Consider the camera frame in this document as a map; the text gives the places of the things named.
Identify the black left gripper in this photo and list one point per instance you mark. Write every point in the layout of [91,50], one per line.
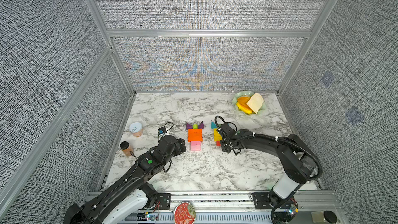
[182,147]

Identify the teal triangle block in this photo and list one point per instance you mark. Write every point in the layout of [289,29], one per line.
[213,125]

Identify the purple triangle block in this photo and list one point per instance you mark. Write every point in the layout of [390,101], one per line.
[201,125]
[188,126]

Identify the pink rectangle block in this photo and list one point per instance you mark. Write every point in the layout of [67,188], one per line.
[195,148]
[195,143]

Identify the orange rectangle block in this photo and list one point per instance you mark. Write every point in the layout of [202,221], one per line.
[195,131]
[195,135]

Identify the orange rectangle block top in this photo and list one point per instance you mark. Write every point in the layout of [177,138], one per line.
[195,131]

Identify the orange rectangle block diagonal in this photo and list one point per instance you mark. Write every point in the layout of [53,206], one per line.
[195,139]

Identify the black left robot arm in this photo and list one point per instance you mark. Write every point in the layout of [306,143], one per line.
[132,191]

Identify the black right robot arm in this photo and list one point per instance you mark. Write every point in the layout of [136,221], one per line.
[300,164]

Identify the yellow banana toy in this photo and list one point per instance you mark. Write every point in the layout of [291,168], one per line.
[244,108]

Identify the orange round food toy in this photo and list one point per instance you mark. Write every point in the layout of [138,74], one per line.
[243,100]

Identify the white round object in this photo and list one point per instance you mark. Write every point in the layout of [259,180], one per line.
[136,129]

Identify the brown bottle black cap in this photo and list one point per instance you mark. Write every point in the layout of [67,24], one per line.
[126,149]

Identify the green glass plate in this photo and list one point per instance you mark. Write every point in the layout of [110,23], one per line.
[250,93]

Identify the beige bread slice toy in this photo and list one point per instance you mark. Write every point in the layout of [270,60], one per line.
[255,102]

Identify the red round tin lid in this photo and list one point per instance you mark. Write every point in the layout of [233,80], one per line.
[184,213]

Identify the black knob on box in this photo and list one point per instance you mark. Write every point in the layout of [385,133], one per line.
[324,217]

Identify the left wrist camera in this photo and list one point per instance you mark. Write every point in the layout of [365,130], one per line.
[162,130]

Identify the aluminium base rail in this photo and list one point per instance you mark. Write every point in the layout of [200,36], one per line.
[236,207]

